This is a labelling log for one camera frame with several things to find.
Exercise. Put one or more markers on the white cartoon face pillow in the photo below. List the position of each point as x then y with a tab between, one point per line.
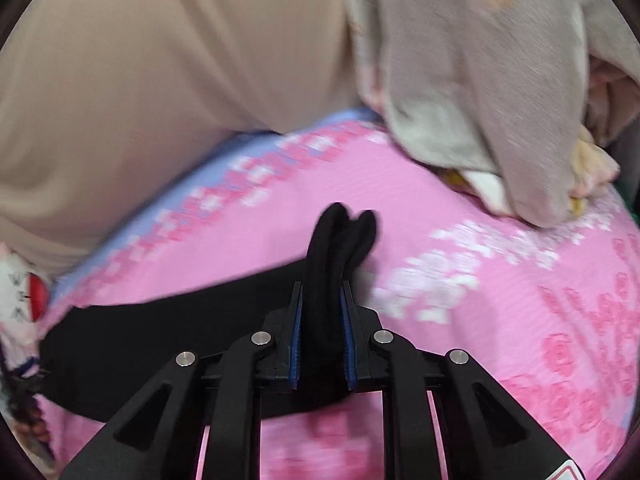
20	290

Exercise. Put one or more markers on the grey printed blanket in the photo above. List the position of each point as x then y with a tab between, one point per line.
450	85

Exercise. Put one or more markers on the pink floral bed sheet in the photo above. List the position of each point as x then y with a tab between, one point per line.
450	310

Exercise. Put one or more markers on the black pants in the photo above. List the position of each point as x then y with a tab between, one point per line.
125	340

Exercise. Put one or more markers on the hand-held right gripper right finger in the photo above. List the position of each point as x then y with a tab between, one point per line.
349	335

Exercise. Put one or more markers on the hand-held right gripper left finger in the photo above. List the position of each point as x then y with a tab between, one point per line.
295	332

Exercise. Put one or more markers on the large beige cloth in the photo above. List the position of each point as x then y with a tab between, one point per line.
150	85

